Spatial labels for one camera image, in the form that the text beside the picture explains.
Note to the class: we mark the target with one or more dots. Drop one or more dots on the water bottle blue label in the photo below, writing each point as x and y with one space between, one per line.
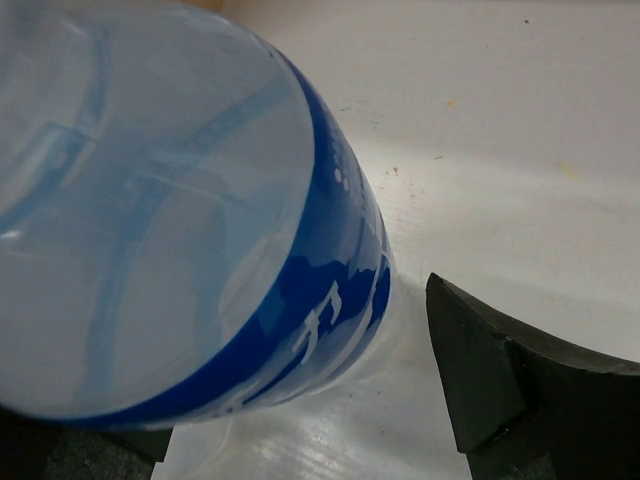
186 233

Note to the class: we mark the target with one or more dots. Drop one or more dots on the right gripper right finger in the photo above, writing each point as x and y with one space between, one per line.
524 404

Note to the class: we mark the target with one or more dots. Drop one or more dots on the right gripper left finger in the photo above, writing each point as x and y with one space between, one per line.
32 449

